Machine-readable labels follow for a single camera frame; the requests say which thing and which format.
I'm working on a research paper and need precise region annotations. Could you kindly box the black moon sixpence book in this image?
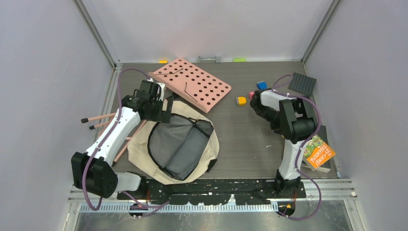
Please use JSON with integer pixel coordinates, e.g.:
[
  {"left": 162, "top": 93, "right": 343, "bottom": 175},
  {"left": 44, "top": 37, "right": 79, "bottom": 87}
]
[{"left": 317, "top": 125, "right": 329, "bottom": 145}]

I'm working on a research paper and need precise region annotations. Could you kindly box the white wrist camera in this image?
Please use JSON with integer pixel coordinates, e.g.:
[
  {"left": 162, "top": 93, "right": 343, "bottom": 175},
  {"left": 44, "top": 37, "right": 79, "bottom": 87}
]
[
  {"left": 260, "top": 90, "right": 289, "bottom": 111},
  {"left": 153, "top": 82, "right": 166, "bottom": 101}
]

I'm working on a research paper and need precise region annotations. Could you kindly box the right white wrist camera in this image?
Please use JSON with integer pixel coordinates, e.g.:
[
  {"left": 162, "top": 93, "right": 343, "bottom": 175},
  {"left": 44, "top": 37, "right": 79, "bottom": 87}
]
[{"left": 260, "top": 90, "right": 289, "bottom": 111}]

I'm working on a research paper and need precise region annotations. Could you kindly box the pink eraser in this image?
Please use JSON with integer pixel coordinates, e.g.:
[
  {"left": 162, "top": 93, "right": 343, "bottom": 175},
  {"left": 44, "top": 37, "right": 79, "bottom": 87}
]
[{"left": 248, "top": 91, "right": 254, "bottom": 100}]

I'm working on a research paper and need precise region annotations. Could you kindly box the orange treehouse book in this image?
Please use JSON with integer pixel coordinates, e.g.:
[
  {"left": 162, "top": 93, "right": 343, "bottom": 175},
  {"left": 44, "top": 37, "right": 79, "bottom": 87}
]
[{"left": 303, "top": 135, "right": 336, "bottom": 169}]

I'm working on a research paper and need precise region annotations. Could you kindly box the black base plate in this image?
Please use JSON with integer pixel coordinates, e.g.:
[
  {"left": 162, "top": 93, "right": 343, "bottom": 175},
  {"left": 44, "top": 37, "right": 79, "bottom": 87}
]
[{"left": 117, "top": 179, "right": 306, "bottom": 205}]

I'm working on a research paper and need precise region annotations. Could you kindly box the pink music stand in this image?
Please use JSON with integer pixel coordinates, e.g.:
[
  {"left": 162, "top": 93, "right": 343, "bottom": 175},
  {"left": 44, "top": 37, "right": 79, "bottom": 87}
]
[{"left": 81, "top": 56, "right": 232, "bottom": 167}]

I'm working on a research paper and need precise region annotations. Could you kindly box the green tape piece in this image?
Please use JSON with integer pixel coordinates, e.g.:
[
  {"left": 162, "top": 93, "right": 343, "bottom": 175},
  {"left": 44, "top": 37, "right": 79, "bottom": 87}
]
[{"left": 233, "top": 58, "right": 247, "bottom": 63}]

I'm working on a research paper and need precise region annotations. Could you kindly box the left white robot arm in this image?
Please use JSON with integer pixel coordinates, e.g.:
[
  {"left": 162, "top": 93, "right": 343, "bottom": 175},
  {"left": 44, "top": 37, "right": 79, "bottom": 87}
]
[{"left": 71, "top": 80, "right": 173, "bottom": 199}]

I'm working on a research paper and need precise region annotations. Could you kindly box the cream canvas backpack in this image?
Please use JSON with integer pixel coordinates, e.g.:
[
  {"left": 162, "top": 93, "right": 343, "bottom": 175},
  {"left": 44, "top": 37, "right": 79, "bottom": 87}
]
[{"left": 127, "top": 101, "right": 220, "bottom": 185}]

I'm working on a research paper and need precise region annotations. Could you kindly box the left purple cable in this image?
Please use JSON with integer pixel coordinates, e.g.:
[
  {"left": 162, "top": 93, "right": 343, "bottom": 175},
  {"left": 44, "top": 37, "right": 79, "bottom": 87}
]
[{"left": 81, "top": 67, "right": 169, "bottom": 218}]

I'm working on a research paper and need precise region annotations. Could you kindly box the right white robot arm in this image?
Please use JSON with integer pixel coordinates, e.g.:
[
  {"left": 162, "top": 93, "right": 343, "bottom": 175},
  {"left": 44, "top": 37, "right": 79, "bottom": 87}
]
[{"left": 250, "top": 89, "right": 319, "bottom": 198}]

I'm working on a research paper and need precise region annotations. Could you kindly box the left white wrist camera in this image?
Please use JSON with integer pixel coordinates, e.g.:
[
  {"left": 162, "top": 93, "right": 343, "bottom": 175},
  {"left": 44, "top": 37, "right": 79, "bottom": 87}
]
[{"left": 153, "top": 82, "right": 166, "bottom": 101}]

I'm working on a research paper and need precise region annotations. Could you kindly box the yellow eraser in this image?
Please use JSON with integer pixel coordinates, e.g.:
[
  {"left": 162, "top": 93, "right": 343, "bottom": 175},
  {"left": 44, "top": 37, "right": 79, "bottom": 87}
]
[{"left": 236, "top": 97, "right": 247, "bottom": 106}]

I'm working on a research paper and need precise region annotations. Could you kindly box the dark grey studded plate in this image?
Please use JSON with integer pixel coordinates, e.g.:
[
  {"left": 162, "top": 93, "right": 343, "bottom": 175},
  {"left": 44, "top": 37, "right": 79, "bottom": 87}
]
[{"left": 288, "top": 73, "right": 317, "bottom": 97}]

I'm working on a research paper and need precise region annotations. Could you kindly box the metal wall bracket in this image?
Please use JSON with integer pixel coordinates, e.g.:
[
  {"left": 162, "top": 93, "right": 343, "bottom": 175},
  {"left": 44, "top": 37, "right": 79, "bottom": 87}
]
[{"left": 197, "top": 56, "right": 222, "bottom": 63}]

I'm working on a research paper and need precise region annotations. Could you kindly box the blue eraser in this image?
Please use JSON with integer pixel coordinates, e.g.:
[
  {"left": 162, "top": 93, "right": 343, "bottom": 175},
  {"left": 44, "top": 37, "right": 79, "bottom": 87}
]
[{"left": 256, "top": 81, "right": 268, "bottom": 90}]

